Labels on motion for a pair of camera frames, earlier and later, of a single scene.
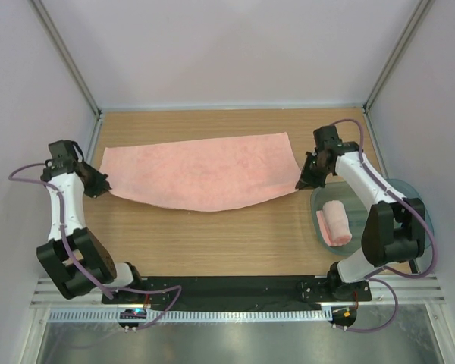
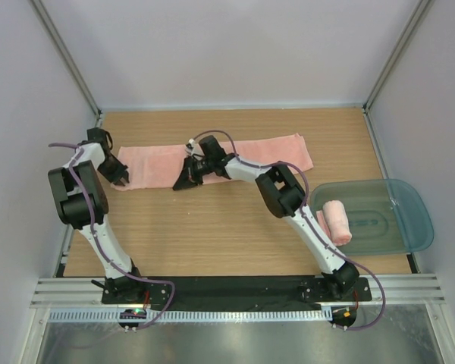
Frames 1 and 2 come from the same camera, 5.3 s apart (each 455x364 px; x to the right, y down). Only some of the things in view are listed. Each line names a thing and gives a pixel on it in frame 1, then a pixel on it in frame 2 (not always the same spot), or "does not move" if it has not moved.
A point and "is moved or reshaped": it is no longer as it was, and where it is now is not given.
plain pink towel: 199,173 is moved or reshaped
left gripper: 101,186 → 120,171
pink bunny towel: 334,224 does not move
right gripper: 306,180 → 185,180
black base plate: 227,290 does not move
